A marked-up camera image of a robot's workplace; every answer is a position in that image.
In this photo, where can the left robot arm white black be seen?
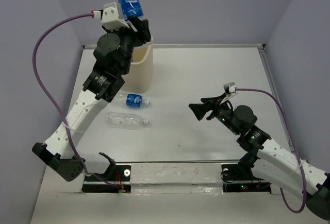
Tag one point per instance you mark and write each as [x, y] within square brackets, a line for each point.
[59, 151]

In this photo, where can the blue label bottle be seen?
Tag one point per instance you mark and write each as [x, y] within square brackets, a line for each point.
[131, 8]
[134, 100]

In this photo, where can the cream plastic bin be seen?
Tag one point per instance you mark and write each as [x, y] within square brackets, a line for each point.
[139, 78]

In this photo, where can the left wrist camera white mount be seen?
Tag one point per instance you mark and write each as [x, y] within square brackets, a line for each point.
[111, 17]

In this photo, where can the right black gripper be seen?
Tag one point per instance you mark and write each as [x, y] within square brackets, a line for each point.
[211, 103]

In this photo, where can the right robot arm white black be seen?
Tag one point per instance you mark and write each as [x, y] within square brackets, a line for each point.
[265, 157]

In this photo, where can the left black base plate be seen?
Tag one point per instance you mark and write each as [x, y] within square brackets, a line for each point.
[117, 177]

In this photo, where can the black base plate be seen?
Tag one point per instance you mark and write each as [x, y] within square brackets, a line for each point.
[117, 177]
[237, 179]

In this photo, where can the clear bottle lying left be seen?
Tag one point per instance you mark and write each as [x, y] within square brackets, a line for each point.
[126, 120]

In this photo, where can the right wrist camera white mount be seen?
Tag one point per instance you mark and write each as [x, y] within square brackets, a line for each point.
[229, 91]

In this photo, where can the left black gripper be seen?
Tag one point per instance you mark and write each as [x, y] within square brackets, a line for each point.
[142, 37]

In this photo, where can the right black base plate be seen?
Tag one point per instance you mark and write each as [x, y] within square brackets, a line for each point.
[237, 179]

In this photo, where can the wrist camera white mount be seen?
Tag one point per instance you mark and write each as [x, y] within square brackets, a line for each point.
[111, 17]
[229, 91]

